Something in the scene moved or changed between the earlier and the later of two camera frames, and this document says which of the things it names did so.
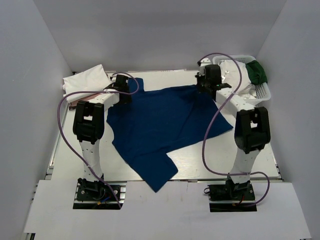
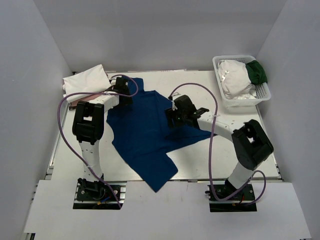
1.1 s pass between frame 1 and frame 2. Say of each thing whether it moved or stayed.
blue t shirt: moved
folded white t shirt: stayed
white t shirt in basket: stayed
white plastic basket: stayed
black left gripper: stayed
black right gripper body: moved
